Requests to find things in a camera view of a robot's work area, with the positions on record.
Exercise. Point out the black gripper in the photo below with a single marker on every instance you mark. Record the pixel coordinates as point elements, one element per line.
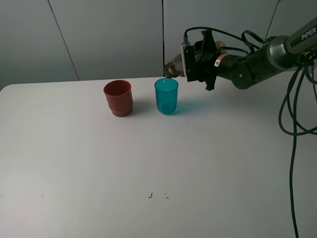
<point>230,67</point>

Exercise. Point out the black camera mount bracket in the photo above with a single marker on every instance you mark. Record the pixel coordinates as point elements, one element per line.
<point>188,60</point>

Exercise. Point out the grey translucent water bottle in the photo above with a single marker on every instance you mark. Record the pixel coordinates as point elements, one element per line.
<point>174,68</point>

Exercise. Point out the red plastic cup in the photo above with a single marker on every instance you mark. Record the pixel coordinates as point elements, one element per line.
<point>119,97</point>

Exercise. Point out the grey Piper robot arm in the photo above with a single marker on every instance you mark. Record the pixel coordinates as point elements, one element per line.
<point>265,59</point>

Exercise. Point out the teal translucent plastic cup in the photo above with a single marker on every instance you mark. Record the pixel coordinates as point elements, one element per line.
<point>166,91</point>

